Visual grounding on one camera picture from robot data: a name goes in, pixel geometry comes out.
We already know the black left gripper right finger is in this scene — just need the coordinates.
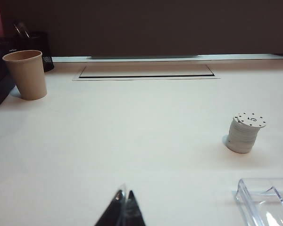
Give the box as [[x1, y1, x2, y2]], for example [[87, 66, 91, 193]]
[[125, 189, 147, 226]]

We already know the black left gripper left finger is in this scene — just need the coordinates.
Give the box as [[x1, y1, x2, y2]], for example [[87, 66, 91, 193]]
[[93, 183, 127, 226]]

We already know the clear plastic chip tray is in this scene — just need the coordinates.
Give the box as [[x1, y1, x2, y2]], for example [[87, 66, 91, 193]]
[[232, 178, 283, 226]]

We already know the white poker chip stack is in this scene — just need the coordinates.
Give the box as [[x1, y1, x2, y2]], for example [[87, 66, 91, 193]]
[[227, 116, 262, 154]]

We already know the grey partition base bar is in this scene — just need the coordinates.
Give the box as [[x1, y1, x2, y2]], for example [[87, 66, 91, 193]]
[[88, 54, 201, 60]]

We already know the kraft paper cup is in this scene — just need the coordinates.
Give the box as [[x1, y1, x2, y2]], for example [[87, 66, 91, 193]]
[[2, 49, 48, 101]]

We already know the black mesh pen holder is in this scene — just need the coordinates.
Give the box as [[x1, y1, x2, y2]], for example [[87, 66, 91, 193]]
[[13, 31, 55, 73]]

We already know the wide brown desk partition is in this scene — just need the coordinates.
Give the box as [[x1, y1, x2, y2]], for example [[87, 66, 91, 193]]
[[0, 0, 283, 57]]

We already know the white desk cable lid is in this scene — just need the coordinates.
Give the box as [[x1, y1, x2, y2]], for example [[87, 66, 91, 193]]
[[72, 63, 221, 82]]

